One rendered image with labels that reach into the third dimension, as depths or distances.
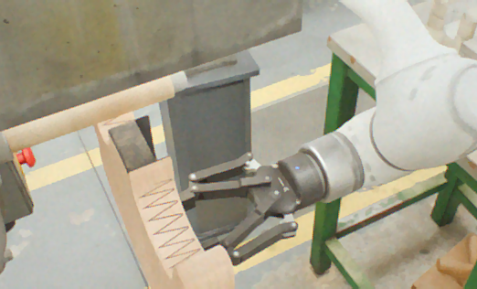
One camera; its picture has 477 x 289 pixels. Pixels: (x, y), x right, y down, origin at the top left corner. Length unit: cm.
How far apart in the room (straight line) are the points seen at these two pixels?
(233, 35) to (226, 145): 129
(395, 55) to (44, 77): 44
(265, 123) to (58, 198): 90
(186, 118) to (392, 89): 97
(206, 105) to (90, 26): 121
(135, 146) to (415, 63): 33
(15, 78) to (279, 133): 202
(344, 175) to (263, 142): 156
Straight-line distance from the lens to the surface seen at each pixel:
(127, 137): 56
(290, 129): 237
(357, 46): 125
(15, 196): 95
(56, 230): 216
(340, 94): 132
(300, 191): 75
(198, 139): 165
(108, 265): 202
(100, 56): 39
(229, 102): 160
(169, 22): 40
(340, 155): 77
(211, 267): 47
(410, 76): 68
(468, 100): 64
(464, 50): 114
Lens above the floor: 164
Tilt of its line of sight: 45 degrees down
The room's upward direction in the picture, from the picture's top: 3 degrees counter-clockwise
